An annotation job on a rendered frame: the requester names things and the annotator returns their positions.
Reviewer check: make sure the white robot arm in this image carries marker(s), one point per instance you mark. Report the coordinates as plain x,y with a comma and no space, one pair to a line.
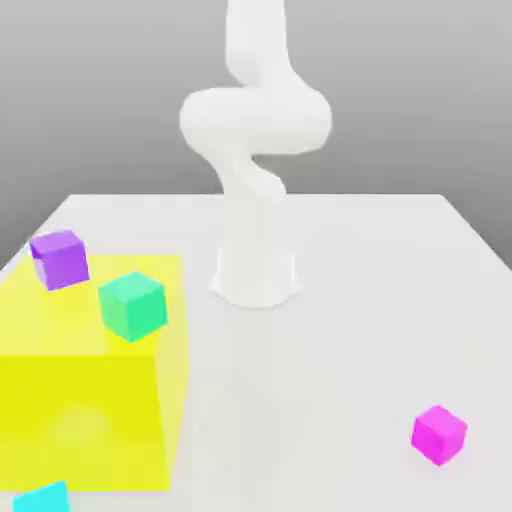
256,120

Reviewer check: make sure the small green cube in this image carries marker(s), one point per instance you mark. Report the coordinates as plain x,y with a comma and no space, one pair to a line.
134,308

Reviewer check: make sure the small purple cube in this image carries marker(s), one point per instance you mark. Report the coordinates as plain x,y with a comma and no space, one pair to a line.
62,262

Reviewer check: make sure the small magenta cube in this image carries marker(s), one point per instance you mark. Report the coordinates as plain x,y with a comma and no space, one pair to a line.
438,436

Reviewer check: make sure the small cyan cube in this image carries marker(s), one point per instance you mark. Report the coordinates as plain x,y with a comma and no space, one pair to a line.
44,500

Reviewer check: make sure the large yellow box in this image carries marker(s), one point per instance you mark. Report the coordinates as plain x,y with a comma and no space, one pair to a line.
76,420

